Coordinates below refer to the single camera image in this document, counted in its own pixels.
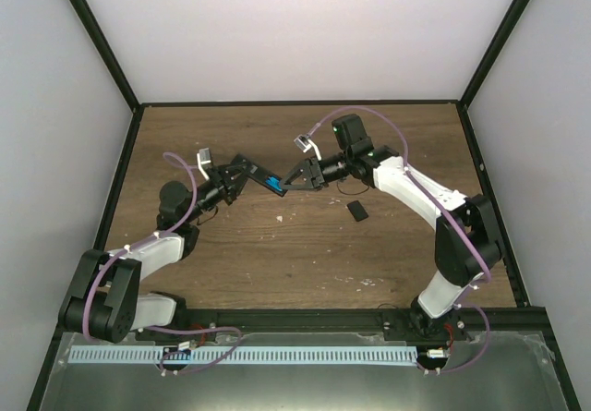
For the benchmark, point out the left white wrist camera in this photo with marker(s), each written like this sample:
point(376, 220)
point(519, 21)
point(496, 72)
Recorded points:
point(204, 162)

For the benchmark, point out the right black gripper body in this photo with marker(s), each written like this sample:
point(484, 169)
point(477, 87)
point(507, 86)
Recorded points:
point(317, 175)

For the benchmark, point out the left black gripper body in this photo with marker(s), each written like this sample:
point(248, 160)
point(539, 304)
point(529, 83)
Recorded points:
point(221, 189)

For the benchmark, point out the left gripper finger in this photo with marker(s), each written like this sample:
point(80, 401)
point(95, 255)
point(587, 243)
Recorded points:
point(236, 186)
point(235, 168)

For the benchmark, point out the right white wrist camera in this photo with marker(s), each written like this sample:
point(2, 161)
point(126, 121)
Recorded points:
point(305, 143)

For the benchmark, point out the black aluminium frame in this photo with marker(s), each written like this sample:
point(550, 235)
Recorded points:
point(501, 36)

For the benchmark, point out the black remote control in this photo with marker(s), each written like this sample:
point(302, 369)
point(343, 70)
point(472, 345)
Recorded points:
point(259, 174)

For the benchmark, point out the black battery cover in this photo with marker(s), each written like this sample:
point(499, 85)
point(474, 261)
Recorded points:
point(357, 210)

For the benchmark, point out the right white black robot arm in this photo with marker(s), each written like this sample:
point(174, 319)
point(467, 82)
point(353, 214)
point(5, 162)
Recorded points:
point(468, 241)

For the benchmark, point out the light blue slotted cable duct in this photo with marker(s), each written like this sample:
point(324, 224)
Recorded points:
point(247, 355)

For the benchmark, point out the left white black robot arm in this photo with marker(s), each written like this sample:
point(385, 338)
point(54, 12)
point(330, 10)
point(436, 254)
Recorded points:
point(103, 300)

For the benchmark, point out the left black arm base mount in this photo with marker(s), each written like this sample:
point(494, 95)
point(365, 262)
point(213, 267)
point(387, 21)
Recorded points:
point(187, 321)

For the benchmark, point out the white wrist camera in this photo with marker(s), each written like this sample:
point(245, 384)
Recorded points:
point(305, 143)
point(204, 162)

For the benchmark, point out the metal sheet front panel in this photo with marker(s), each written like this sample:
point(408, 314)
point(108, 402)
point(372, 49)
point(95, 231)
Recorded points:
point(498, 371)

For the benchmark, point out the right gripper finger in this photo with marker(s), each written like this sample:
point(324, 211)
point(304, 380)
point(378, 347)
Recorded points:
point(298, 175)
point(306, 186)

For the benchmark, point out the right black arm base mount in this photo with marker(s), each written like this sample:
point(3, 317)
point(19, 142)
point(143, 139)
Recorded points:
point(414, 325)

